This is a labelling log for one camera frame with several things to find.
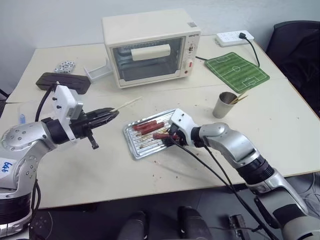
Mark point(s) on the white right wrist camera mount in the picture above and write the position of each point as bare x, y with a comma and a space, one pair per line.
183, 121

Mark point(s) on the pile of white dice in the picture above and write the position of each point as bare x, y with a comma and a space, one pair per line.
64, 66

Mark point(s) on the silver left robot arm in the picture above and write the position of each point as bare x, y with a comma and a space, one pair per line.
25, 135

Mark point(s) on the dark rounded shape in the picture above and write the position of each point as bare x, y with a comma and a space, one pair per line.
192, 222
135, 225

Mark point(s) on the white power strip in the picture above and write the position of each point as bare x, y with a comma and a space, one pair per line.
231, 38

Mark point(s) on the cream toaster oven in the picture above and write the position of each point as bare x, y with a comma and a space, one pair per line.
150, 27

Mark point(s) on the small blue capped bottle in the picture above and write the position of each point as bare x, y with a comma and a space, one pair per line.
22, 118

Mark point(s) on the black office chair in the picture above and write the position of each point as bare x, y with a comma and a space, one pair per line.
295, 55

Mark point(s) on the silver metal cup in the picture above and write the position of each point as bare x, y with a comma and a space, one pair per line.
222, 107

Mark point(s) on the red sausage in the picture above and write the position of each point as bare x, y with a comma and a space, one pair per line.
140, 127
158, 125
160, 136
150, 123

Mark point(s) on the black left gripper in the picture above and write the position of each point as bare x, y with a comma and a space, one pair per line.
82, 125

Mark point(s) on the green soccer field mat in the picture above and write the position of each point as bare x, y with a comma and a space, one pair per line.
236, 71

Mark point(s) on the white plastic rack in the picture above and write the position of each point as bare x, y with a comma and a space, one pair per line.
97, 72

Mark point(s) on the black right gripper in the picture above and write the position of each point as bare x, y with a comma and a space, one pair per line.
179, 138

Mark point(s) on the black metal floor bracket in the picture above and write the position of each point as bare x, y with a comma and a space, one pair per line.
237, 222

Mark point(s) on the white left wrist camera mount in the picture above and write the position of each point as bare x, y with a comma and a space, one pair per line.
65, 100

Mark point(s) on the wooden skewer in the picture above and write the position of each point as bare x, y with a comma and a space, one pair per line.
237, 100
241, 97
128, 102

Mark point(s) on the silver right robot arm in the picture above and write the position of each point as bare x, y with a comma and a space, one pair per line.
232, 145

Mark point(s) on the silver metal baking tray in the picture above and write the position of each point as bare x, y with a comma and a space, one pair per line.
140, 147

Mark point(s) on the dark brown rectangular block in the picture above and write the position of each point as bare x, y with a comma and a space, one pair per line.
72, 82

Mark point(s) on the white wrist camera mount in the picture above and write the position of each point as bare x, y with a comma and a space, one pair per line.
183, 121
65, 100

